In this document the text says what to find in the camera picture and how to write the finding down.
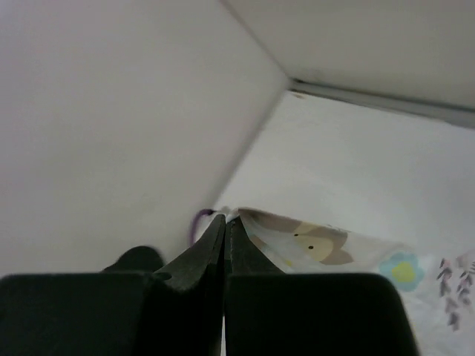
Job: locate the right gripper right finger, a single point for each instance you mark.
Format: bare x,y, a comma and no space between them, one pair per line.
252,321

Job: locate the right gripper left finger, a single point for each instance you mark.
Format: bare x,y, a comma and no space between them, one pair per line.
183,313

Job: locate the patterned cloth placemat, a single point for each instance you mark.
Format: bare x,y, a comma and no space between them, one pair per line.
437,289

